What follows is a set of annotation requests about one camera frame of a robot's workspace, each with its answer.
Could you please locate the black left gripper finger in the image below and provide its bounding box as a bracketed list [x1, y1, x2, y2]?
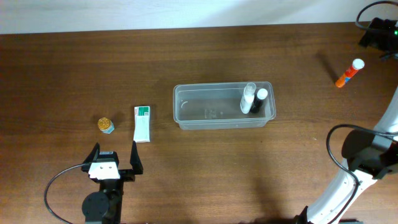
[130, 141, 144, 175]
[83, 142, 100, 164]

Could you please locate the orange tablet tube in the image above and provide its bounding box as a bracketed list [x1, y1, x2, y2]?
[335, 58, 365, 88]

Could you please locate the black bottle white cap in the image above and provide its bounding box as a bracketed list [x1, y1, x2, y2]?
[250, 88, 268, 113]

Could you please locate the white tube bottle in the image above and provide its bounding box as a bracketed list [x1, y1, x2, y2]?
[239, 82, 256, 114]

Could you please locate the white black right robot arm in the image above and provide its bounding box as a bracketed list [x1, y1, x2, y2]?
[292, 93, 397, 223]

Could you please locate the clear plastic container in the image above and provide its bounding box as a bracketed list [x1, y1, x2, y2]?
[173, 82, 276, 130]

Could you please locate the small jar gold lid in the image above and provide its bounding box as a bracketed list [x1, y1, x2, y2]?
[97, 118, 114, 134]

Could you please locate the green white medicine box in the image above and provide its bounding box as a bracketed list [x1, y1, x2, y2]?
[133, 106, 150, 142]

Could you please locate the black left camera cable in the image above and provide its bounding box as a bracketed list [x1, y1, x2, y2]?
[44, 162, 91, 224]

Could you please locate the black camera cable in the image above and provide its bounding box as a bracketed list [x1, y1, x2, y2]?
[325, 0, 398, 224]
[44, 162, 91, 224]

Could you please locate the black right camera cable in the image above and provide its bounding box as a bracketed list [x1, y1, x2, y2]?
[325, 0, 398, 224]

